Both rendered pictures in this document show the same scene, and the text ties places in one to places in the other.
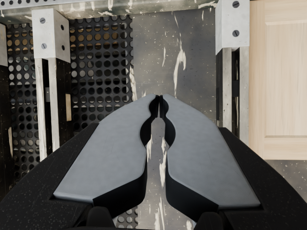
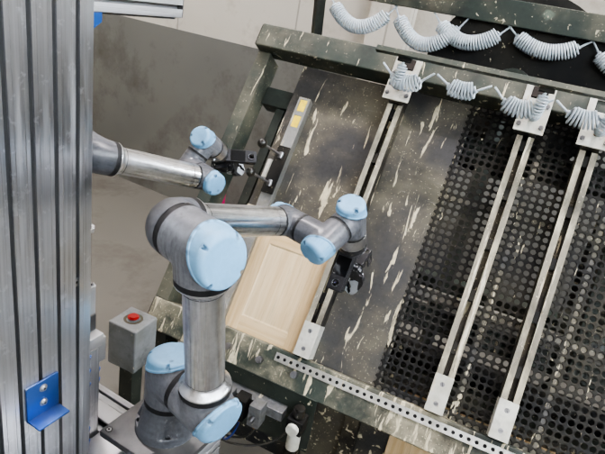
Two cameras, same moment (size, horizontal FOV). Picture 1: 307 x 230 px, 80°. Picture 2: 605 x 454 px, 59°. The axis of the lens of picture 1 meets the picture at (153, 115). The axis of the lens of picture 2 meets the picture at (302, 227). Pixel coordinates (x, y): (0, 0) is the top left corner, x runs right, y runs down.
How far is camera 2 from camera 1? 1.46 m
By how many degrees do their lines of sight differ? 26
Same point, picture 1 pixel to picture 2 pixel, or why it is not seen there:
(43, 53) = (445, 379)
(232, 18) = (308, 340)
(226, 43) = (317, 327)
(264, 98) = (306, 285)
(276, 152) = not seen: hidden behind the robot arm
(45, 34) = (437, 392)
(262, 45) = (294, 320)
